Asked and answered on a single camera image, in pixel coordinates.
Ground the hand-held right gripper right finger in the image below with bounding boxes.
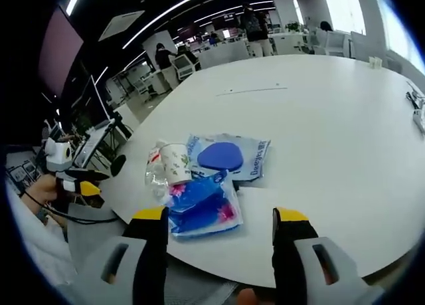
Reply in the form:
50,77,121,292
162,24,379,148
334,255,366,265
271,207,385,305

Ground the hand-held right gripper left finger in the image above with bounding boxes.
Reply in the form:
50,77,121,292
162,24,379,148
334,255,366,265
71,205,169,305

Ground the clear plastic wrapper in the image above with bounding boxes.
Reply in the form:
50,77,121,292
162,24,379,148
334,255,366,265
144,139,174,207

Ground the blue tissue packet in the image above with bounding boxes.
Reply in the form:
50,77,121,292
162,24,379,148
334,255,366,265
167,169,244,242

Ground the floral paper cup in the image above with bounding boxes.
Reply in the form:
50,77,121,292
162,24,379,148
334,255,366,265
159,142,194,186

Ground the plastic bag with blue pad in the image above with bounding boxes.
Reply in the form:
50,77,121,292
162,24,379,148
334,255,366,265
185,132,272,183

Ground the person's left hand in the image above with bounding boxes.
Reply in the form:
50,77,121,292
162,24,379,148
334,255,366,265
21,175,59,206

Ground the person's right hand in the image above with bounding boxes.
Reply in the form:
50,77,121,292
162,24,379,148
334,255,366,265
237,286,264,305

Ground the black round stool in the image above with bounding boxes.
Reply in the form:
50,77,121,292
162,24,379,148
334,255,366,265
110,154,128,177

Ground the black tripod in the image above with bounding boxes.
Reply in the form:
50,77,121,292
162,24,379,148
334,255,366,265
105,116,134,142

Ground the black monitor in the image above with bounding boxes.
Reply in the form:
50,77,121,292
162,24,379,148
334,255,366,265
82,74,111,127

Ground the white table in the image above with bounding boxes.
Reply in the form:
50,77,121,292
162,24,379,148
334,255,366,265
99,54,425,289

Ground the white kiosk machine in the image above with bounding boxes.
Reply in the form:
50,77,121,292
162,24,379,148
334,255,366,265
171,50,201,84

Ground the white charger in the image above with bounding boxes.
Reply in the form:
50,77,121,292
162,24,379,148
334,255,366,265
411,108,425,134

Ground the white chair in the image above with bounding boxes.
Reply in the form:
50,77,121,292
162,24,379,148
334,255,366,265
311,28,353,57

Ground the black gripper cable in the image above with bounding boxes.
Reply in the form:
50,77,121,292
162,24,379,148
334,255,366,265
19,191,119,225

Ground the large wall screen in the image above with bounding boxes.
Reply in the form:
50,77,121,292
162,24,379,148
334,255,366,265
37,5,84,97

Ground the black cable bundle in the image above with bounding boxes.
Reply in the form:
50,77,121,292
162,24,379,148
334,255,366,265
404,81,425,110

